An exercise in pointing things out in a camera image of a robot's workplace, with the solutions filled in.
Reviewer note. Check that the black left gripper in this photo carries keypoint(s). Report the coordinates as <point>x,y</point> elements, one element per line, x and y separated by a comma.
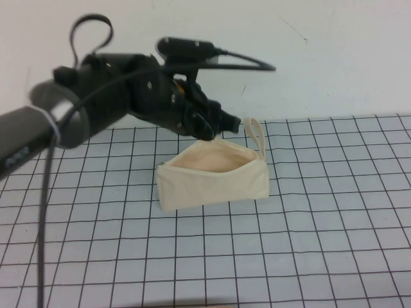
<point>157,99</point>

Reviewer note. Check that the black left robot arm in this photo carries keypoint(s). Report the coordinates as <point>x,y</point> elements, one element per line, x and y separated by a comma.
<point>96,106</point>

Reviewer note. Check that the cream canvas pencil case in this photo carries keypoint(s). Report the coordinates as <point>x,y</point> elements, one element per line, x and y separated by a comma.
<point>208,192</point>

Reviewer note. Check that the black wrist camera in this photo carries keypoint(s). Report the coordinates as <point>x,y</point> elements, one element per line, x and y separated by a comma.
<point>186,48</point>

